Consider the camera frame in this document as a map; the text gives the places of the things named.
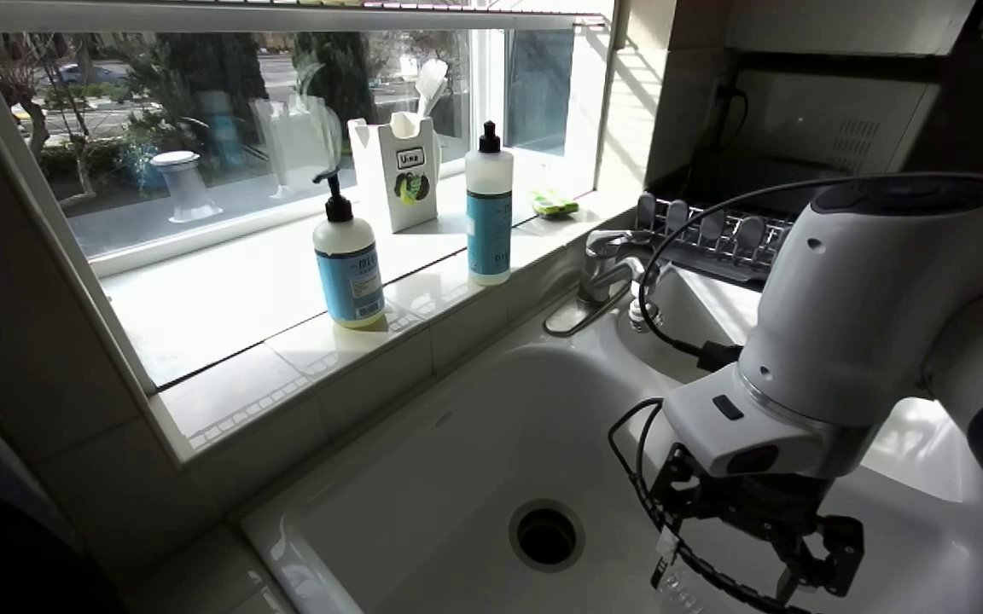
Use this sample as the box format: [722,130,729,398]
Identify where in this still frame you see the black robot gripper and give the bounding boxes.
[645,442,865,614]

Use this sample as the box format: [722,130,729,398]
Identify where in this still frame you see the dark round sink drain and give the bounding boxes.
[506,497,587,574]

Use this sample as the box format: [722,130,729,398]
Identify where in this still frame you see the chrome sink faucet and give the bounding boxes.
[539,225,653,342]

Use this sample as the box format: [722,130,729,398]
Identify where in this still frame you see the white double basin sink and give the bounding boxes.
[235,263,983,614]

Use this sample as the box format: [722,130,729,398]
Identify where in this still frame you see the teal label dish soap bottle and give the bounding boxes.
[459,117,516,280]

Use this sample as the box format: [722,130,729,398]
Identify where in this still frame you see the white pump soap bottle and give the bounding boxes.
[308,168,389,334]

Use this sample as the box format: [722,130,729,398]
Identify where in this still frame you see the kitchen window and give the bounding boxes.
[0,0,621,467]

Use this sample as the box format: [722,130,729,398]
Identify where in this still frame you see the green sponge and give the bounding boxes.
[529,191,583,225]

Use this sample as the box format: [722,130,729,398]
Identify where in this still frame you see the white carton with green print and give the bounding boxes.
[344,105,443,238]

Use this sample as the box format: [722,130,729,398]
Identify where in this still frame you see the thin black cable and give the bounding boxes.
[603,397,683,531]

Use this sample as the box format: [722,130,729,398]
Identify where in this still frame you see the metal wire dish rack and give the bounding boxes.
[626,188,797,289]

